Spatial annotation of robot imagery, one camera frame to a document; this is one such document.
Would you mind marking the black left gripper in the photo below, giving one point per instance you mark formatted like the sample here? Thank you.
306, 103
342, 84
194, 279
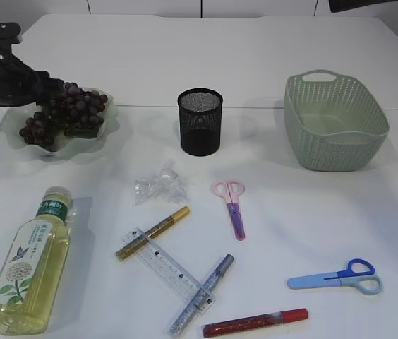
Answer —
20, 85

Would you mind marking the purple artificial grape bunch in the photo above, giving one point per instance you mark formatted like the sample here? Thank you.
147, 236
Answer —
75, 113

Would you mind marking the clear plastic sheet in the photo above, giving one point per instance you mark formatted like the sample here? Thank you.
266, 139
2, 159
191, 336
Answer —
167, 186

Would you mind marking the yellow tea drink bottle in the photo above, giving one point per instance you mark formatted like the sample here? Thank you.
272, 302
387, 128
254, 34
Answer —
31, 272

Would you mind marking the black blue right robot arm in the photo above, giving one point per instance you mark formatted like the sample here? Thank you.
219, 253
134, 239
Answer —
337, 6

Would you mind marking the green wavy glass plate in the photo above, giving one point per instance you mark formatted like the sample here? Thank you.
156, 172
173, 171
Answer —
14, 119

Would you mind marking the black mesh pen holder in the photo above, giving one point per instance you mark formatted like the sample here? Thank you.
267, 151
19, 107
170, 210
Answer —
200, 120

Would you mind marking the gold glitter marker pen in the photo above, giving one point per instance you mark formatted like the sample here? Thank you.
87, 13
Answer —
140, 239

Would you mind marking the clear plastic ruler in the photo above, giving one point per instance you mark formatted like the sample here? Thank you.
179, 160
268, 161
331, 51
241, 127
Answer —
177, 278

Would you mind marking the silver glitter marker pen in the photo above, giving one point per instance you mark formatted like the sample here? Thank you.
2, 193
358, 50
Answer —
201, 299

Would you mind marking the light green woven plastic basket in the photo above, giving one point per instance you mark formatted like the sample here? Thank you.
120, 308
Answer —
333, 122

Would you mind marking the red glitter marker pen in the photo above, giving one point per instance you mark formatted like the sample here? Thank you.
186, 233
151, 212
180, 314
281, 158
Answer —
253, 322

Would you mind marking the pink scissors with purple sheath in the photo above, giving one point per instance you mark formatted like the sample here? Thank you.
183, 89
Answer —
229, 191

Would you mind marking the blue scissors with sheath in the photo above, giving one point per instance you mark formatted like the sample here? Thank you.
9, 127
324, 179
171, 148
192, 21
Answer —
359, 274

